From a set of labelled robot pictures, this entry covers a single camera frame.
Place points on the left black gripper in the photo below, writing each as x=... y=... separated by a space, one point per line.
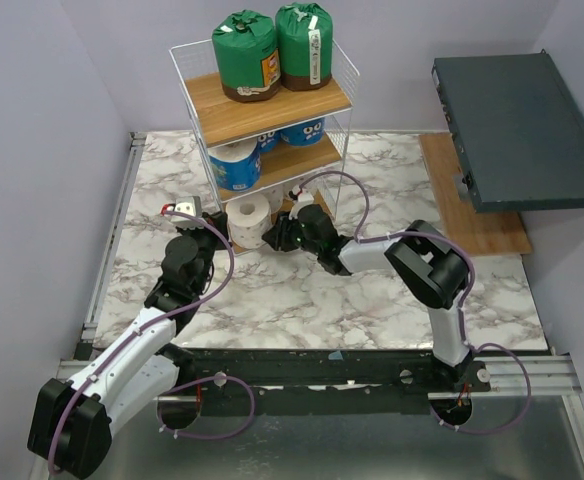
x=208 y=230

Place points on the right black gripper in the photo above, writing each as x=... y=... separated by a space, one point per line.
x=282 y=233

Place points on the white wire wooden shelf unit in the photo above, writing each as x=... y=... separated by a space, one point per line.
x=218 y=121

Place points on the green roll orange label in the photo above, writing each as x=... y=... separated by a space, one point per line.
x=246 y=52

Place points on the green roll white label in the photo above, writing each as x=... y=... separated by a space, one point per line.
x=304 y=36

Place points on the white patterned roll blue dots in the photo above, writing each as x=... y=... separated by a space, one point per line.
x=275 y=196

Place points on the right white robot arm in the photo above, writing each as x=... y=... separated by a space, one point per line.
x=437 y=273

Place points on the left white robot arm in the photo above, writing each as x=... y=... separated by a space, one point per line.
x=75 y=420

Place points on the wooden board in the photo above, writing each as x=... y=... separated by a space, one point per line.
x=479 y=234

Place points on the dark teal metal box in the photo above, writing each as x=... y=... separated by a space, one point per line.
x=517 y=130

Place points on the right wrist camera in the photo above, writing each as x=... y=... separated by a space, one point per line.
x=301 y=198

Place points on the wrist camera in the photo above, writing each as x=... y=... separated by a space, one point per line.
x=301 y=198
x=184 y=210

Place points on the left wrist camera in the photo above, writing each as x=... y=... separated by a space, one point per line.
x=184 y=210

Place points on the black mounting rail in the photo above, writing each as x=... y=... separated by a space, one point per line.
x=234 y=382

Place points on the aluminium extrusion rail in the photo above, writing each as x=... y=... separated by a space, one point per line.
x=510 y=375

